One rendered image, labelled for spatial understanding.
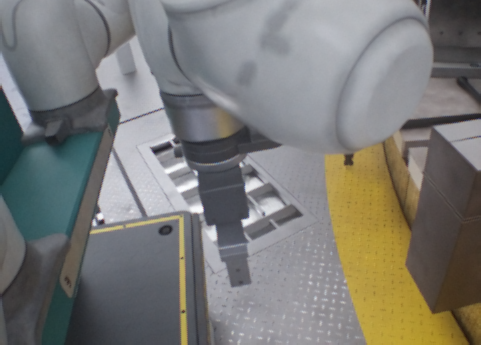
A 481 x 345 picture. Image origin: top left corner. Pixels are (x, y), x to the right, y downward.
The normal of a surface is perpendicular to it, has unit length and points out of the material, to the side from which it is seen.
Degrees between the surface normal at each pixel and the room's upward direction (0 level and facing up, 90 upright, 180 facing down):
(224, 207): 90
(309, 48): 65
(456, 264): 90
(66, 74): 92
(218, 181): 0
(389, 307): 0
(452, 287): 90
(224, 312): 0
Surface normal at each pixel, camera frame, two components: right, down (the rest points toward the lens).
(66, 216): -0.13, -0.81
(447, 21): -0.27, 0.58
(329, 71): -0.37, 0.29
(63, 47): 0.73, 0.29
